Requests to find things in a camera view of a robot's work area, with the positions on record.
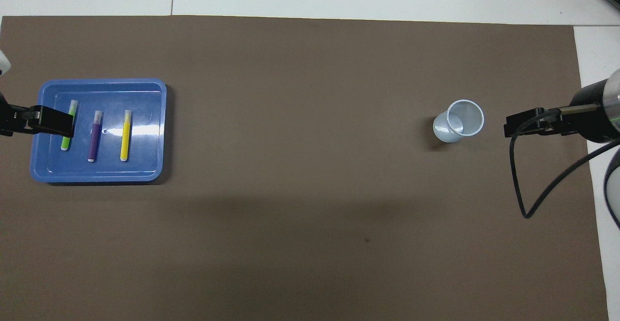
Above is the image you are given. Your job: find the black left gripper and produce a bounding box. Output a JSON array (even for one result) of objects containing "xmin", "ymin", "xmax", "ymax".
[{"xmin": 0, "ymin": 92, "xmax": 75, "ymax": 139}]

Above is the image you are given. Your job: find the purple marker pen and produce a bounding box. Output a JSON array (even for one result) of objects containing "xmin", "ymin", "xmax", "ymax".
[{"xmin": 87, "ymin": 110, "xmax": 104, "ymax": 163}]

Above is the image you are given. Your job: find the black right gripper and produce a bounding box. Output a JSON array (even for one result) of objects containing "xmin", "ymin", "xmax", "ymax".
[{"xmin": 505, "ymin": 78, "xmax": 612, "ymax": 143}]

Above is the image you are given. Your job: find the brown table mat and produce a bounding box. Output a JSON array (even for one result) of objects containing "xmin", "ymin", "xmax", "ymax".
[{"xmin": 0, "ymin": 15, "xmax": 610, "ymax": 321}]

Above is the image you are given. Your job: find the green marker pen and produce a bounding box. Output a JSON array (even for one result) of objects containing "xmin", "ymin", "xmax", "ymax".
[{"xmin": 61, "ymin": 100, "xmax": 79, "ymax": 151}]

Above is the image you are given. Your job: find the blue plastic tray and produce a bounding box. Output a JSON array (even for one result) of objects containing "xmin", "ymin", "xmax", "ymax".
[{"xmin": 30, "ymin": 78, "xmax": 168, "ymax": 184}]

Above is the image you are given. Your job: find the translucent plastic cup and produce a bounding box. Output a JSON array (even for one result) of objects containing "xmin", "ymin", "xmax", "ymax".
[{"xmin": 433, "ymin": 99, "xmax": 485, "ymax": 143}]

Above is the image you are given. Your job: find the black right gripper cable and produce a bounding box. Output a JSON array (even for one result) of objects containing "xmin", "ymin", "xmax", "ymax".
[{"xmin": 509, "ymin": 104, "xmax": 620, "ymax": 219}]

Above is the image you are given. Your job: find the yellow marker pen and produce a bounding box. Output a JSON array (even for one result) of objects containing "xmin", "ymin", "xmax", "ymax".
[{"xmin": 120, "ymin": 110, "xmax": 133, "ymax": 162}]

